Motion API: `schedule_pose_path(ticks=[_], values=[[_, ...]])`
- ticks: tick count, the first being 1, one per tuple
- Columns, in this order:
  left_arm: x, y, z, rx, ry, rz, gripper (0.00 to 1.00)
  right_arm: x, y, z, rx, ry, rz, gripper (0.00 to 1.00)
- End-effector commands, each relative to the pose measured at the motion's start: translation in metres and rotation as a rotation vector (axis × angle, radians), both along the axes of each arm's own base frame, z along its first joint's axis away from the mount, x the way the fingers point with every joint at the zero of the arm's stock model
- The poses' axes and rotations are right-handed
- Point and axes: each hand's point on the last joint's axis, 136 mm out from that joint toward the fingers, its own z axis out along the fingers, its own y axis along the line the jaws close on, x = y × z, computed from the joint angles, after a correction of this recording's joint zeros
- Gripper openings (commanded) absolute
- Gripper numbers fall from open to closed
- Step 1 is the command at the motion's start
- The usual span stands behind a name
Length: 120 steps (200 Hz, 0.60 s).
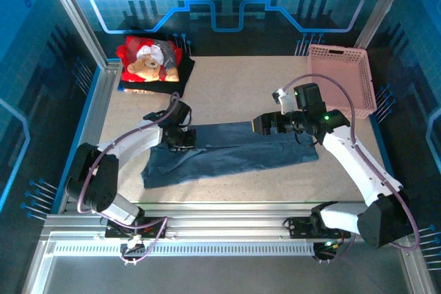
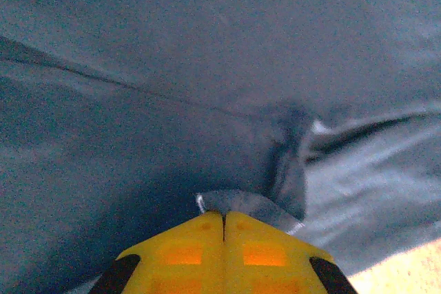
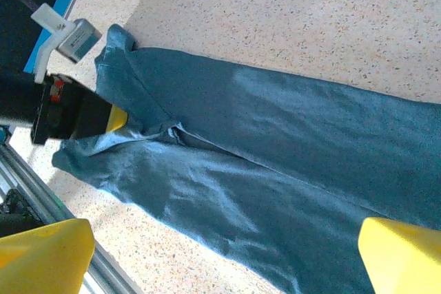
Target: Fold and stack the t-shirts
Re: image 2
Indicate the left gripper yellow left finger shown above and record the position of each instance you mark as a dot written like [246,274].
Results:
[179,263]

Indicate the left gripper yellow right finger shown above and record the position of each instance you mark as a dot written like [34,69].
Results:
[268,263]

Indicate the dark blue t-shirt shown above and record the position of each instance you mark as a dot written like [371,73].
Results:
[172,66]

